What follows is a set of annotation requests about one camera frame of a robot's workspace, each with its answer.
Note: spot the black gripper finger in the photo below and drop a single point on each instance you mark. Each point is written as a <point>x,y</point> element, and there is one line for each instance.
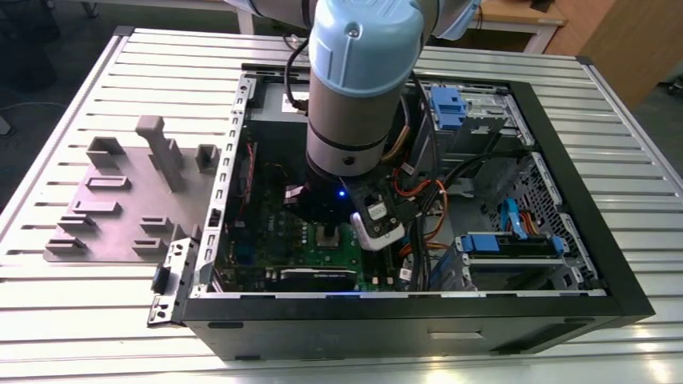
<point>328,234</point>

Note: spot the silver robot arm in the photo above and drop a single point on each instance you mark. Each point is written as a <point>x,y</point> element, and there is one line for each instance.
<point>341,136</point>

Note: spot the green motherboard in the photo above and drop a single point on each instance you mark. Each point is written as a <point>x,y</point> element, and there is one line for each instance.
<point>280,256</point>

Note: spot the black graphics card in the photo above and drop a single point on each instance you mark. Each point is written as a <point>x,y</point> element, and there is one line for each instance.
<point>320,278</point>

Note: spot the grey power supply unit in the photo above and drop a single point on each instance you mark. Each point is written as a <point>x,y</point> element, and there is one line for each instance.
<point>275,140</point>

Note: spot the black PC case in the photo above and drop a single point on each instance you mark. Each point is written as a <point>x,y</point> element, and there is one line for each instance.
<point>373,332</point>

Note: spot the hard disk in blue carrier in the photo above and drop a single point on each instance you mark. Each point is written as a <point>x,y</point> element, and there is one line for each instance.
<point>483,244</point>

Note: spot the grey metal drive cage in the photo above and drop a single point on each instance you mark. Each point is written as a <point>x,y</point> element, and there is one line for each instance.
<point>469,142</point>

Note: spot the dark blue video connector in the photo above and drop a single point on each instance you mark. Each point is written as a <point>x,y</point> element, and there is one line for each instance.
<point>161,280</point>

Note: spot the blue plastic drive latch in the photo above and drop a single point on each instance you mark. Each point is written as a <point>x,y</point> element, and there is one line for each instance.
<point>448,106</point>

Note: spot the grey parts rack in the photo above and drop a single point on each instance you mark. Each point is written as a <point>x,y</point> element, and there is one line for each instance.
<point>115,240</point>

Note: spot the perforated metal disk cage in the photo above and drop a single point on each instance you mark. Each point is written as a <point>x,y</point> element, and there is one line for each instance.
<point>539,188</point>

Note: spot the small black box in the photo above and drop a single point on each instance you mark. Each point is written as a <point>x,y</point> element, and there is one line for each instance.
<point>541,5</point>

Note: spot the brown wooden cabinet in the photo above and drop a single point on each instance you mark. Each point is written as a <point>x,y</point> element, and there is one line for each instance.
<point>629,40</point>

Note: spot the black chair base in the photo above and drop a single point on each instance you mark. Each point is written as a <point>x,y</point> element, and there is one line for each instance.
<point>676,86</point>

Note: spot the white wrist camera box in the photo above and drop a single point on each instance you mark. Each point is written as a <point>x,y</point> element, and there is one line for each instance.
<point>376,240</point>

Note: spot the metal expansion bracket cover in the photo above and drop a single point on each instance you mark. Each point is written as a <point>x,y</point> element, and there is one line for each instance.
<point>184,256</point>

